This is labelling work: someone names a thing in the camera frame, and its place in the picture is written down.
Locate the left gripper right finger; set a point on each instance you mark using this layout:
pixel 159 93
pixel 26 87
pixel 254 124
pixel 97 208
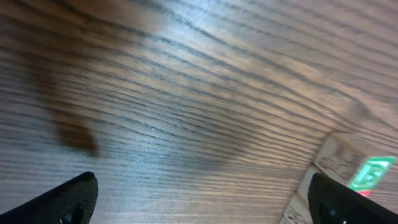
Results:
pixel 333 203

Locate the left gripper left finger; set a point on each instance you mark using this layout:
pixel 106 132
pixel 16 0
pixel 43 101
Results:
pixel 72 202

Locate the yellow block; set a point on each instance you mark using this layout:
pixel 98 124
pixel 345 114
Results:
pixel 296 212

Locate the green letter B block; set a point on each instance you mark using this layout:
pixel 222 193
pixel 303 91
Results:
pixel 353 161

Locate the white red letter block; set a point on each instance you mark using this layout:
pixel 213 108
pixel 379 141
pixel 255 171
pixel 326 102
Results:
pixel 304 185

